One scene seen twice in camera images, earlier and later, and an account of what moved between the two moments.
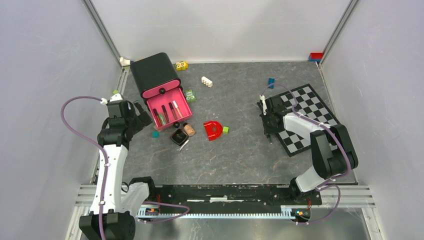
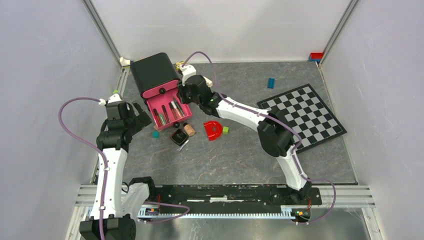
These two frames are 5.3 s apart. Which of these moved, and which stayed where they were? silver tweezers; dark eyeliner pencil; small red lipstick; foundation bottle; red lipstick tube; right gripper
Moved: right gripper; dark eyeliner pencil
Stayed: silver tweezers; foundation bottle; small red lipstick; red lipstick tube
